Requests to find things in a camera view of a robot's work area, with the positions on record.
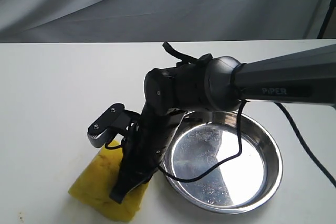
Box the round stainless steel dish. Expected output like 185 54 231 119
161 112 283 214

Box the black stand pole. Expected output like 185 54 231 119
317 0 335 39

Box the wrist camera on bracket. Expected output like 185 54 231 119
87 103 140 150

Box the grey backdrop cloth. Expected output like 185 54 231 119
1 0 331 43

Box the black cable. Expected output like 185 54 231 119
104 41 336 188

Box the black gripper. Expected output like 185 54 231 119
109 103 185 204

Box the yellow sponge block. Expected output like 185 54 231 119
68 147 148 222

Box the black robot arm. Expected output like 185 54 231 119
110 42 335 203

